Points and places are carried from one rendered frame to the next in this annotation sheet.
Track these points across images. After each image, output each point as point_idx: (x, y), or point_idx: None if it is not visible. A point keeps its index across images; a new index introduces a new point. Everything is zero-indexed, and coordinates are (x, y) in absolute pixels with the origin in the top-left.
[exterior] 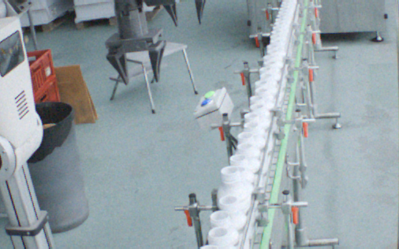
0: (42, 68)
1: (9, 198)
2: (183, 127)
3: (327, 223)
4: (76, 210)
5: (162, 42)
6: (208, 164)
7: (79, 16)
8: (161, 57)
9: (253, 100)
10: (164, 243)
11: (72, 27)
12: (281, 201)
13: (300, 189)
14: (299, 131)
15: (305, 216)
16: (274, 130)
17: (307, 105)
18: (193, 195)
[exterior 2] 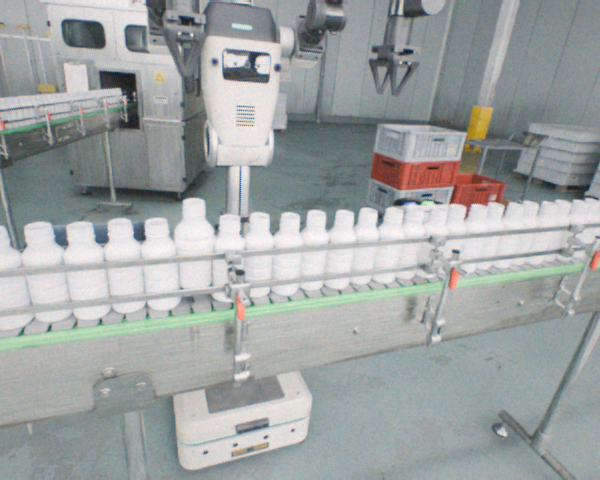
0: (488, 193)
1: (225, 187)
2: None
3: None
4: None
5: (189, 28)
6: (556, 331)
7: (590, 191)
8: (195, 50)
9: (407, 207)
10: (443, 347)
11: (581, 197)
12: (361, 325)
13: (563, 395)
14: (445, 277)
15: (587, 437)
16: (429, 260)
17: (570, 294)
18: (216, 226)
